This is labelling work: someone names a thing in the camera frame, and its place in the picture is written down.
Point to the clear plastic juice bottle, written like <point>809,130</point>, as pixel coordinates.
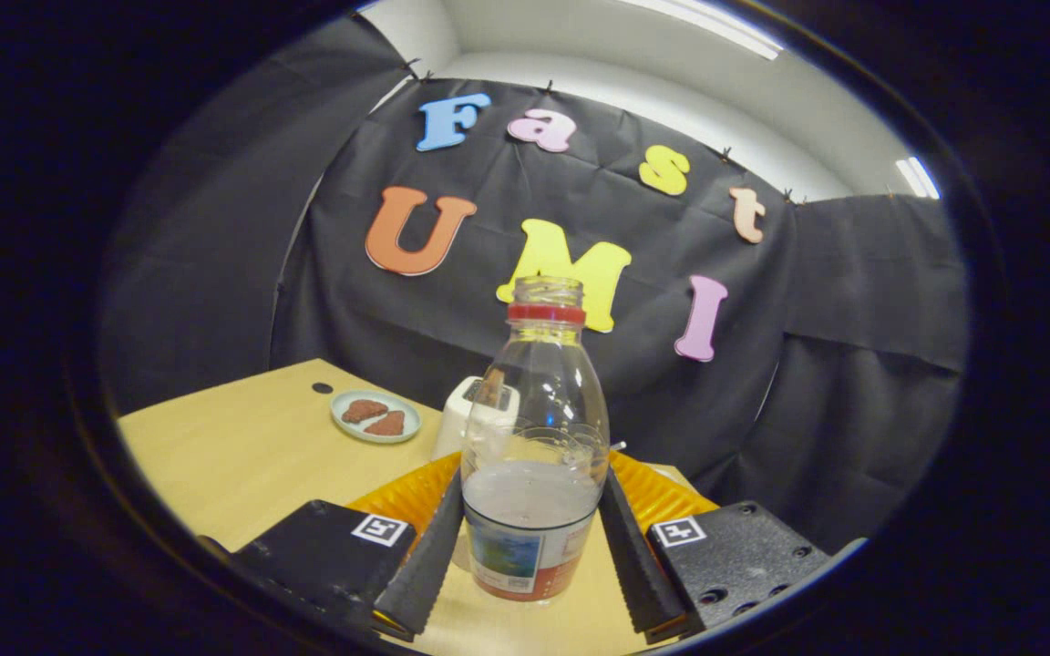
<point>534,510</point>

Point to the long ceiling light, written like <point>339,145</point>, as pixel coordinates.
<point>716,27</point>

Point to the brown bread piece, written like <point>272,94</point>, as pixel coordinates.
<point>364,411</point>
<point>386,425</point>

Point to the white toaster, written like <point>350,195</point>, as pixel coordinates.
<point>457,424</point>

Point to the small ceiling light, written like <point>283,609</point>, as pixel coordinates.
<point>917,178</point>

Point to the wooden table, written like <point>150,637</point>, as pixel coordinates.
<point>233,456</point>

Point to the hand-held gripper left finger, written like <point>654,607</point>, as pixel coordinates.
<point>425,565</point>

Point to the pale green plate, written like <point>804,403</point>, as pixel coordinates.
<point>347,428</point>

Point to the brown toast slice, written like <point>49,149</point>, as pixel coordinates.
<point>491,390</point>

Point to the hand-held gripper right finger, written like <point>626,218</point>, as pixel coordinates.
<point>634,565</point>

